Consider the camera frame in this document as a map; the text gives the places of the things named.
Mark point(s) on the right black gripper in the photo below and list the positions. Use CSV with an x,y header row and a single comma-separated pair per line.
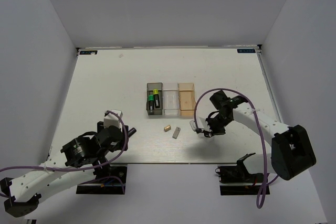
x,y
213,131

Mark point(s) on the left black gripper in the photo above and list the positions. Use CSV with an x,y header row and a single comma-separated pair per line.
x,y
121,145

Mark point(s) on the green cap highlighter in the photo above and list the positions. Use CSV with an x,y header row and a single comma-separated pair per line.
x,y
151,104

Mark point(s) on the yellow cap highlighter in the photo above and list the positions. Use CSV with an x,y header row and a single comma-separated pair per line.
x,y
156,98

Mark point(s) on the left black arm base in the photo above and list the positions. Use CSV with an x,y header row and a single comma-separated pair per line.
x,y
113,183

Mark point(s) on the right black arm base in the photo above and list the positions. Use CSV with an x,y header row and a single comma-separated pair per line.
x,y
244,178

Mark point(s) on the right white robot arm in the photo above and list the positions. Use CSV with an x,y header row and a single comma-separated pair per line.
x,y
291,149

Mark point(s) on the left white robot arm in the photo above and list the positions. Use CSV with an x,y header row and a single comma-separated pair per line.
x,y
80,161

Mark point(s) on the grey eraser block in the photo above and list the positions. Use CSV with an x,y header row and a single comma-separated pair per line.
x,y
176,132

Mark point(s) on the tan eraser block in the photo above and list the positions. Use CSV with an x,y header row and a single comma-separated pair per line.
x,y
167,128

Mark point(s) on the orange plastic bin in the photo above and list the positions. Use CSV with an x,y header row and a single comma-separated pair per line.
x,y
187,99

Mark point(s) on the dark grey plastic bin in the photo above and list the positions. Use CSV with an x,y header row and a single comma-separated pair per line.
x,y
149,90

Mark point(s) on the clear plastic bin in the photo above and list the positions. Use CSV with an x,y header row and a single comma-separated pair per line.
x,y
171,106

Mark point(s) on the right blue corner label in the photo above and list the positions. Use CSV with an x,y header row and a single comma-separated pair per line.
x,y
246,51

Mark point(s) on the blue corner label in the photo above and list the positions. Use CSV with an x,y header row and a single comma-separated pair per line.
x,y
246,51
88,52

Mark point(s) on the left blue corner label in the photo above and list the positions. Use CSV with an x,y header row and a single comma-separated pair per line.
x,y
88,52

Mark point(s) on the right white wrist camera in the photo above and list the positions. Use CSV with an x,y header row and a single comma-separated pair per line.
x,y
199,125

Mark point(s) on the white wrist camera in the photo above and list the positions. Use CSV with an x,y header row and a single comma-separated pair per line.
x,y
199,125
111,120

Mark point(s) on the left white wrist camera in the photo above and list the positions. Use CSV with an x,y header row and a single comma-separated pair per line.
x,y
111,120

